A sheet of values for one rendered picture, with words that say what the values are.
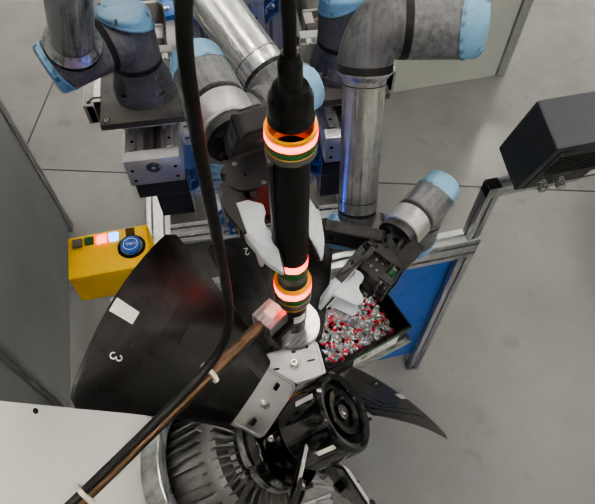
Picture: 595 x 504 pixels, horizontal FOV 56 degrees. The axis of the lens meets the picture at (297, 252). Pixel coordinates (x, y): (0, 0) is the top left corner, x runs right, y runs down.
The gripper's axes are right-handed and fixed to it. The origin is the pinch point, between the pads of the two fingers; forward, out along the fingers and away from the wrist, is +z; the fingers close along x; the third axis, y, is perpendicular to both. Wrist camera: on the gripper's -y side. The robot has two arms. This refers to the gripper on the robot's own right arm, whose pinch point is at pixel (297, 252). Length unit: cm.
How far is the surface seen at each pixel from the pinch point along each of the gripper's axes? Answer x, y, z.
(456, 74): -156, 148, -156
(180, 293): 12.1, 12.8, -7.7
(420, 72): -136, 143, -160
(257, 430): 8.7, 30.9, 6.3
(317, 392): -0.5, 27.1, 5.8
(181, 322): 13.2, 14.4, -4.7
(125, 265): 20, 46, -38
